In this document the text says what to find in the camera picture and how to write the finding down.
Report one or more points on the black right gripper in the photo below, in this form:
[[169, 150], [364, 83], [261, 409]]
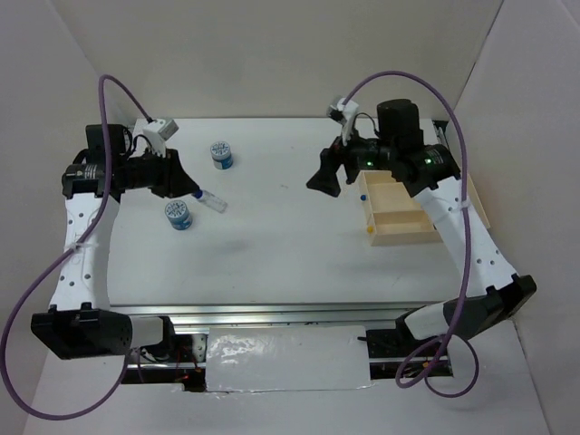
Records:
[[325, 178]]

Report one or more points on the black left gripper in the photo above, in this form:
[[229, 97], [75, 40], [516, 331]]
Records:
[[175, 182]]

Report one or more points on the small glue bottle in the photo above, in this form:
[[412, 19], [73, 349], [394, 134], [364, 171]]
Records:
[[210, 200]]

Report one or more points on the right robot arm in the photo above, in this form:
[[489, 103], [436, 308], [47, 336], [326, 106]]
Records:
[[494, 290]]

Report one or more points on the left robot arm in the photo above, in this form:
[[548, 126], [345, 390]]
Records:
[[79, 322]]

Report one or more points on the cream compartment tray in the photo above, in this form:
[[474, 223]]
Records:
[[398, 219]]

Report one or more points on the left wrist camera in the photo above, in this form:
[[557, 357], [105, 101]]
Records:
[[157, 133]]

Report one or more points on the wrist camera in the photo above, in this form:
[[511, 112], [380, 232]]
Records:
[[343, 112], [157, 133]]

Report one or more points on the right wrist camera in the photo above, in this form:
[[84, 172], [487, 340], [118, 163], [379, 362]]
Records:
[[343, 112]]

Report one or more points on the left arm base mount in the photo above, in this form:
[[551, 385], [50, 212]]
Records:
[[178, 358]]

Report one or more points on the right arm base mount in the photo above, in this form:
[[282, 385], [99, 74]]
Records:
[[386, 352]]

